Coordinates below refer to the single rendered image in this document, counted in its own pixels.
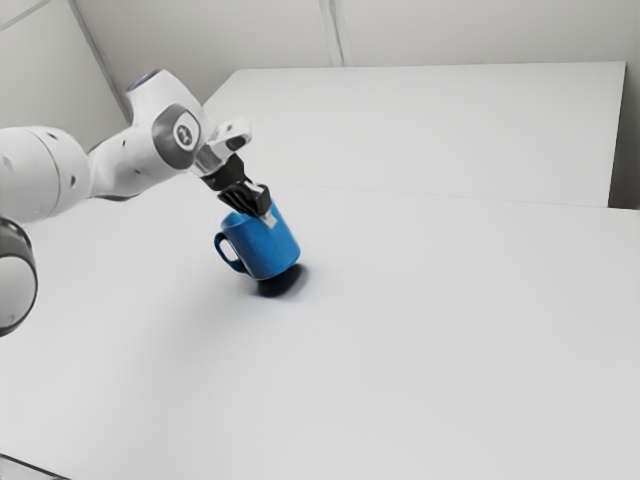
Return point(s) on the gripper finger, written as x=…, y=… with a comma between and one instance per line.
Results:
x=261, y=201

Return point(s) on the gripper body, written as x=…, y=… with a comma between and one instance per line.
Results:
x=230, y=179

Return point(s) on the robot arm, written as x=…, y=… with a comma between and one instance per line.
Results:
x=120, y=150

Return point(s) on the blue mug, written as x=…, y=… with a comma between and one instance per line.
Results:
x=265, y=245

